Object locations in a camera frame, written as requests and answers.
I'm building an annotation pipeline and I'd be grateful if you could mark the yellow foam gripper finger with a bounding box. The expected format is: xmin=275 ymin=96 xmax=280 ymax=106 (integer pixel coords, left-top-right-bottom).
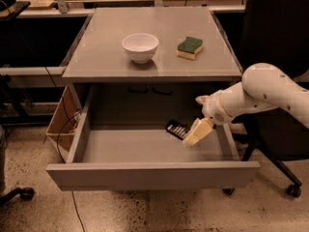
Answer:
xmin=195 ymin=96 xmax=209 ymax=105
xmin=183 ymin=118 xmax=214 ymax=147

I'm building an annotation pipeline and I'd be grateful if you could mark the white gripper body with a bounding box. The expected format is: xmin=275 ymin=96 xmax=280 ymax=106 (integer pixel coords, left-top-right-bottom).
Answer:
xmin=202 ymin=92 xmax=232 ymax=126

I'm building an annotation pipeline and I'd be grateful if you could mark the black rxbar chocolate wrapper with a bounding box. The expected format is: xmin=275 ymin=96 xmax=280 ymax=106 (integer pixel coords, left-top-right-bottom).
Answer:
xmin=165 ymin=120 xmax=189 ymax=140

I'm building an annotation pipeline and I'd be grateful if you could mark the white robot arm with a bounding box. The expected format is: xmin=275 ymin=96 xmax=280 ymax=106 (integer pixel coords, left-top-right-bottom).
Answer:
xmin=183 ymin=63 xmax=309 ymax=147

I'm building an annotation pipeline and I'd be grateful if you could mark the grey open drawer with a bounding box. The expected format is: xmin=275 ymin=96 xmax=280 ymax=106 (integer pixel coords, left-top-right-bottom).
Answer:
xmin=46 ymin=84 xmax=260 ymax=190

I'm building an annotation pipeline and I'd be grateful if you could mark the grey cabinet counter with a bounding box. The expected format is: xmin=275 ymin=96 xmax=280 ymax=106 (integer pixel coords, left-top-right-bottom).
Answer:
xmin=63 ymin=7 xmax=241 ymax=108

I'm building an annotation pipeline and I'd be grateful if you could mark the green yellow sponge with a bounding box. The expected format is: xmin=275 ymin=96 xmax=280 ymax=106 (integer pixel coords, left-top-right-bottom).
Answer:
xmin=177 ymin=37 xmax=203 ymax=60

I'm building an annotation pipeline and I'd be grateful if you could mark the white ceramic bowl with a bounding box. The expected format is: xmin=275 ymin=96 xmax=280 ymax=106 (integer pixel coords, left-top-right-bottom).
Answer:
xmin=122 ymin=33 xmax=158 ymax=64

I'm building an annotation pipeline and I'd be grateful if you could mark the black office chair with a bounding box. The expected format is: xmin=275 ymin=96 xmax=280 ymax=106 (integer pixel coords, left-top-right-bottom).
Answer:
xmin=219 ymin=0 xmax=309 ymax=197

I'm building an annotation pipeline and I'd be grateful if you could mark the brown cardboard box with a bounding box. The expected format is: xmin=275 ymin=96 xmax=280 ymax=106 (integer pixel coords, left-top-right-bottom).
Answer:
xmin=46 ymin=87 xmax=79 ymax=160

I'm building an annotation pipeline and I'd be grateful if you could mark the black chair base left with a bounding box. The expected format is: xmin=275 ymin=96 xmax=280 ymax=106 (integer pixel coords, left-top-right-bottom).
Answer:
xmin=0 ymin=188 xmax=35 ymax=206

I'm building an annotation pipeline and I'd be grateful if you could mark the black cable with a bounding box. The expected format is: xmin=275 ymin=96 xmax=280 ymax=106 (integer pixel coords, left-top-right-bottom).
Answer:
xmin=44 ymin=66 xmax=86 ymax=232

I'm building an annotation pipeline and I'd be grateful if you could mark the grey side desk rail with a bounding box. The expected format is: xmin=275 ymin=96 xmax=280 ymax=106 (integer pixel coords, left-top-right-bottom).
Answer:
xmin=0 ymin=67 xmax=66 ymax=88

